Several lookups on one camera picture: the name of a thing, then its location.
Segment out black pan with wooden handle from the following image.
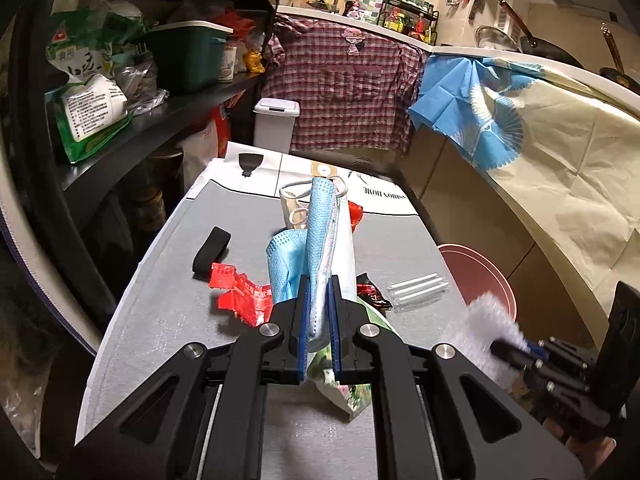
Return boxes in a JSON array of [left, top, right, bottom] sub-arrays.
[[599, 22, 640, 94], [495, 0, 584, 69]]

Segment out black shelf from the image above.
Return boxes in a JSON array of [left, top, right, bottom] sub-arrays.
[[0, 0, 279, 466]]

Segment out blue and cream printed cloth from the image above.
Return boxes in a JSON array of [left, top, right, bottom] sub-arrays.
[[407, 53, 640, 312]]

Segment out stacked tin cans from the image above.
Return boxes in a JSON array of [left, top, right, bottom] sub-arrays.
[[131, 185, 167, 232]]

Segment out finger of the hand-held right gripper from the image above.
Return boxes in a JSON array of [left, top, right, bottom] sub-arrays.
[[490, 337, 551, 370]]

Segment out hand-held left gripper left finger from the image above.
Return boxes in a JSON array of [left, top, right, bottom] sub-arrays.
[[57, 275, 311, 480]]

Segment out black spice rack with bottles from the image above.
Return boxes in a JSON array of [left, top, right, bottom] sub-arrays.
[[377, 0, 440, 45]]

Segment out white jar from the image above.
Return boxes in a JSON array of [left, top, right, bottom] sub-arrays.
[[218, 35, 239, 83]]

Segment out black and red wrapper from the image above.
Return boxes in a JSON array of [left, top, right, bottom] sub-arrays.
[[356, 273, 394, 309]]

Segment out metal bowl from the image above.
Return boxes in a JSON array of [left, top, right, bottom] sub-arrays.
[[473, 25, 524, 54]]

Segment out clear packet of straws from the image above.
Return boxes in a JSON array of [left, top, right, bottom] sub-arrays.
[[387, 272, 450, 314]]

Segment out green and white food bag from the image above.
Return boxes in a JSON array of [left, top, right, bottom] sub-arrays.
[[52, 73, 134, 165], [46, 6, 151, 87]]

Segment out red crumpled wrapper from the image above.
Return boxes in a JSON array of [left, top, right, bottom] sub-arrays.
[[210, 262, 274, 327]]

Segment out white bin with lid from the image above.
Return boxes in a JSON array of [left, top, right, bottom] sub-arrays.
[[252, 97, 301, 154]]

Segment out blue face mask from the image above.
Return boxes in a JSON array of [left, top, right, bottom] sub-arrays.
[[305, 177, 359, 356], [266, 232, 308, 307]]

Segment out clear plastic bag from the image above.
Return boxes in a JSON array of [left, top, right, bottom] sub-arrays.
[[115, 61, 169, 117]]

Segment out yellow packet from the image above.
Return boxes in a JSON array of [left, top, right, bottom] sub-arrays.
[[243, 47, 266, 75]]

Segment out black strap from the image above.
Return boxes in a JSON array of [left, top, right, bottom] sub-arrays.
[[191, 226, 231, 277]]

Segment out bubble wrap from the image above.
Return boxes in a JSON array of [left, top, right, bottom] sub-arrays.
[[442, 292, 527, 392]]

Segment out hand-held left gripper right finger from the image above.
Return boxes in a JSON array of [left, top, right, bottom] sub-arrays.
[[327, 275, 586, 480]]

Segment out orange and white bag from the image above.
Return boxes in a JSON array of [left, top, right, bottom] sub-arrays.
[[179, 105, 232, 182]]

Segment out green and white packet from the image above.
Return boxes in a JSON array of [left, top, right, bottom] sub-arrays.
[[306, 300, 402, 422]]

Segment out green plastic basket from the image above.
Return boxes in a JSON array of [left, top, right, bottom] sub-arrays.
[[145, 20, 234, 96]]

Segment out red plaid shirt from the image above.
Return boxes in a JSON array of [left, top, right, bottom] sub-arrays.
[[262, 14, 427, 154]]

